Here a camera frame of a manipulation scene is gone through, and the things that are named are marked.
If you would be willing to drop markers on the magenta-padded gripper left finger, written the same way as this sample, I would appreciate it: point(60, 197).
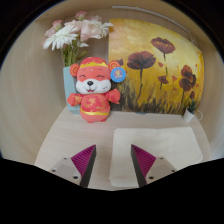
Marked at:
point(66, 168)

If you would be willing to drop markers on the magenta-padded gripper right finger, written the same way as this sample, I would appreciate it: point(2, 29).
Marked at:
point(160, 168)

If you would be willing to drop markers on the cream white towel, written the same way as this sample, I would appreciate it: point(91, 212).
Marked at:
point(166, 143)

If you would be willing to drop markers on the small plant in white pot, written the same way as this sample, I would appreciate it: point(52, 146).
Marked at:
point(188, 115)

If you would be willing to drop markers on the red plush mouse toy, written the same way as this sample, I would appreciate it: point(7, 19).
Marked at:
point(93, 100)

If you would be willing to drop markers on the pale blue vase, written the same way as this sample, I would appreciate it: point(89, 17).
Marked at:
point(69, 90)

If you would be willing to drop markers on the yellow poppy flower painting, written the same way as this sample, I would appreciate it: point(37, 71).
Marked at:
point(156, 76)

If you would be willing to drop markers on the pink and white flower bouquet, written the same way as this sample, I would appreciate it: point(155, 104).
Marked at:
point(73, 31)

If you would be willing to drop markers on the white light bar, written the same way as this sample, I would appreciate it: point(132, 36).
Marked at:
point(150, 13)

